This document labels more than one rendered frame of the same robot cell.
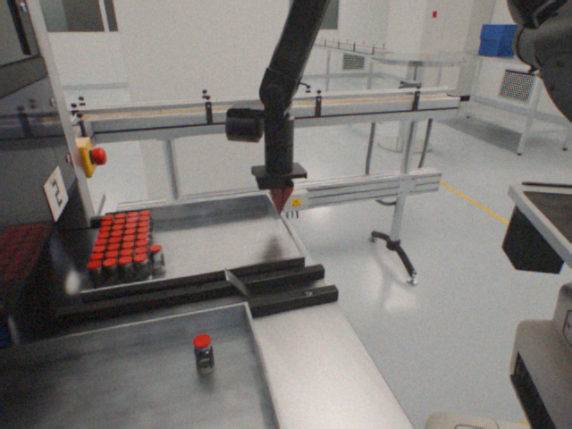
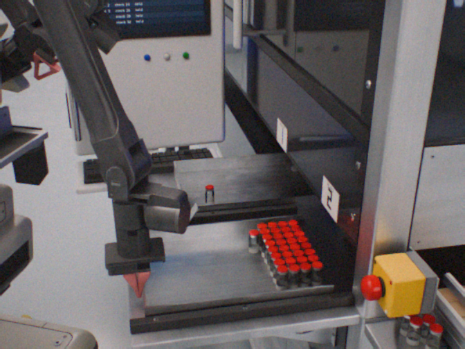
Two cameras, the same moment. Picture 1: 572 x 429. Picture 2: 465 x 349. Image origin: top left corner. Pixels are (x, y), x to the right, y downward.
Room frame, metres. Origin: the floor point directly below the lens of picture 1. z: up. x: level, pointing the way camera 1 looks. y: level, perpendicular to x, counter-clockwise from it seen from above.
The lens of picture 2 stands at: (1.51, 0.24, 1.54)
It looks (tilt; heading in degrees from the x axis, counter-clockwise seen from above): 26 degrees down; 184
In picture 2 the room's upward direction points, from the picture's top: straight up
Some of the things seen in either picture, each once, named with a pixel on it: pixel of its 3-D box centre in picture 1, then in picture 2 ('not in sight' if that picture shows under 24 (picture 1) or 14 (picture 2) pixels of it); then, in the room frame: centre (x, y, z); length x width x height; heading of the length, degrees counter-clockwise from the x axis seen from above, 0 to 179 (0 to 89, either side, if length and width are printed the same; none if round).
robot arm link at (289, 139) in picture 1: (275, 130); (133, 210); (0.70, 0.01, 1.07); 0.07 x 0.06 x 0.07; 78
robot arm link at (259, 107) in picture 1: (257, 112); (151, 194); (0.70, 0.05, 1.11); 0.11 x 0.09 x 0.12; 78
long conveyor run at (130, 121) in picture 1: (262, 108); not in sight; (1.60, 0.09, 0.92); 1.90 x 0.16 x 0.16; 106
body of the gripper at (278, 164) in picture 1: (279, 160); (133, 240); (0.70, 0.01, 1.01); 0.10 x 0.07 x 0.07; 106
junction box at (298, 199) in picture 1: (294, 200); not in sight; (1.57, -0.05, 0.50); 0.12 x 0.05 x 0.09; 106
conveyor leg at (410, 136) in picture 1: (401, 189); not in sight; (1.80, -0.63, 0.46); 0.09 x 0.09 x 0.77; 16
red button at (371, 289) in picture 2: (96, 156); (374, 287); (0.77, 0.41, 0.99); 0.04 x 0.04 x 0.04; 16
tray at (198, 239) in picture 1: (195, 239); (228, 263); (0.58, 0.16, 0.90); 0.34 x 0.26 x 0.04; 106
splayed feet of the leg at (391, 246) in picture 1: (391, 249); not in sight; (1.80, -0.63, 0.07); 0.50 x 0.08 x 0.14; 16
